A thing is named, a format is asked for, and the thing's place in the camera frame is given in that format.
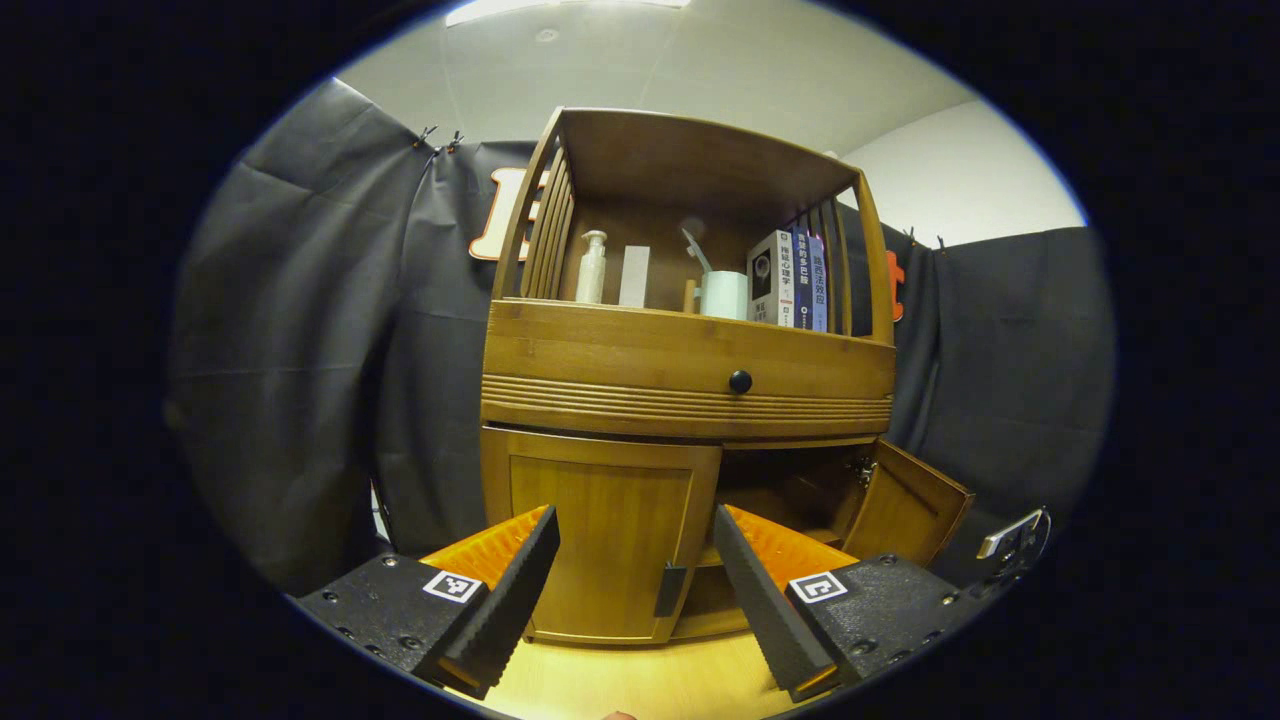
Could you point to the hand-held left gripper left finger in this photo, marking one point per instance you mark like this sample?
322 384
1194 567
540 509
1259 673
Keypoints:
505 620

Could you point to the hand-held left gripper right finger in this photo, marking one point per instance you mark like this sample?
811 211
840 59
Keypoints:
765 610

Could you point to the wooden shoe cabinet door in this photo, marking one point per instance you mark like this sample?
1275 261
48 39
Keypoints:
905 505
600 500

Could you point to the wooden double-door shoe cabinet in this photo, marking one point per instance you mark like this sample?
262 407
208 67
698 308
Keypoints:
680 160

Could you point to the black round drawer knob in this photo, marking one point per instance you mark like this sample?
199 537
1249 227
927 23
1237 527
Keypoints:
740 381

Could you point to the wooden ribbed drawer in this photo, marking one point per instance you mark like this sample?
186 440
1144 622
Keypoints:
600 350

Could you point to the white cup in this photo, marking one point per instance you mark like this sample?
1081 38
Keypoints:
725 296

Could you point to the small wooden stick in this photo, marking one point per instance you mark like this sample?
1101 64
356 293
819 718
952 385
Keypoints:
690 298

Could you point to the light blue book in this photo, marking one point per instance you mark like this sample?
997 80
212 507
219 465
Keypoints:
818 285

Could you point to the black backdrop cloth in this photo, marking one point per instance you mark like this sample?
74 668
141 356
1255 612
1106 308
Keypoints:
300 350

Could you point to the white pump bottle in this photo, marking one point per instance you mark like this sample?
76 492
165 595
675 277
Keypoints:
592 275

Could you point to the tall white carton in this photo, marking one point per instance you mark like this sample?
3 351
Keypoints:
634 278

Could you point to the grey white tube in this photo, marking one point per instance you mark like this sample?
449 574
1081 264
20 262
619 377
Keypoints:
697 250

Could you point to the ceiling light panel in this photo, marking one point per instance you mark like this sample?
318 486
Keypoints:
560 8

